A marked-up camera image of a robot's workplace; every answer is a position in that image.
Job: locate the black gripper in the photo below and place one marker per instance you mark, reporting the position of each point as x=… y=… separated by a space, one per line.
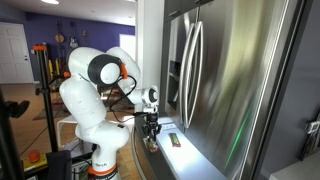
x=152 y=125

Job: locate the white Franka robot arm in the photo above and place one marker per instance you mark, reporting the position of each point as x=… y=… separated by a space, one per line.
x=83 y=100

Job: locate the open freezer drawer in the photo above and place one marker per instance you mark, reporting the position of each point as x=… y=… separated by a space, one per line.
x=186 y=160

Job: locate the fridge water dispenser panel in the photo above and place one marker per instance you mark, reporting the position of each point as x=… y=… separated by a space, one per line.
x=173 y=86

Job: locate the white stool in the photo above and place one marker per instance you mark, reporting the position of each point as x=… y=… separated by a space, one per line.
x=61 y=128

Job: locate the stainless steel refrigerator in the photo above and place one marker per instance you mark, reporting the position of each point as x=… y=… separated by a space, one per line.
x=233 y=83

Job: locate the bright window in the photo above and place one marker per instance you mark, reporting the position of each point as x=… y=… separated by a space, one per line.
x=128 y=41

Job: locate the black box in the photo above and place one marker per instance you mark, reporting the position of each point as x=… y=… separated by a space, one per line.
x=59 y=165

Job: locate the black tripod pole orange clamp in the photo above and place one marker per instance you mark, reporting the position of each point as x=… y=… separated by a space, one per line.
x=46 y=100

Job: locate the yellow button box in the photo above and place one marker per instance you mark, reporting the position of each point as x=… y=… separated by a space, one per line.
x=41 y=164

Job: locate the orange emergency stop button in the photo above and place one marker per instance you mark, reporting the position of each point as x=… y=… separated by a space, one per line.
x=34 y=156

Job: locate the yellow pole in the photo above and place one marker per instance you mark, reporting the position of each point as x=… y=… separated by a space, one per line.
x=50 y=68

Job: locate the white panel door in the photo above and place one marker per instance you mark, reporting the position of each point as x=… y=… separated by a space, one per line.
x=15 y=53

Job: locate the small wall instrument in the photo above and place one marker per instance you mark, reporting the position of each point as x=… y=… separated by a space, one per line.
x=84 y=35

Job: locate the dark guitar on wall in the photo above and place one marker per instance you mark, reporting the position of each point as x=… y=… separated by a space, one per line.
x=73 y=41

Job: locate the round banjo on wall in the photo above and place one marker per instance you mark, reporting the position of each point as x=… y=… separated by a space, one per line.
x=59 y=37

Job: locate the black camera stand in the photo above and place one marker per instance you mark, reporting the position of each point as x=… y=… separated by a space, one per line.
x=10 y=140

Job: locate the white wall device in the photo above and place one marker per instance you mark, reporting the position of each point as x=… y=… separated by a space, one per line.
x=312 y=126

